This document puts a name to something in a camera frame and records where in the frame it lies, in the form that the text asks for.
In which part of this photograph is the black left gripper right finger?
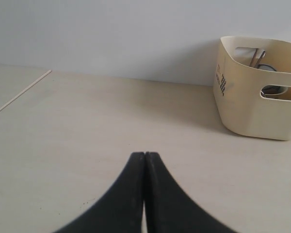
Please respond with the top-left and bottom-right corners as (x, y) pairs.
(145, 152), (235, 233)

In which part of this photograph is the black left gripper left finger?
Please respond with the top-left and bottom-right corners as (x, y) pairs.
(57, 152), (145, 233)

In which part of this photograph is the dark wooden chopstick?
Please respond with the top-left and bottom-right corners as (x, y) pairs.
(254, 50), (266, 68)
(249, 48), (259, 67)

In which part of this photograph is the stainless steel cup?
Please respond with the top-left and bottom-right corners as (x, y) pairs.
(257, 64), (277, 72)

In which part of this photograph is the brown wooden spoon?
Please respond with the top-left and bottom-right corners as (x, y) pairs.
(261, 85), (289, 97)

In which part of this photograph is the cream plastic tub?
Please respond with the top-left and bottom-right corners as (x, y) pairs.
(213, 36), (291, 141)

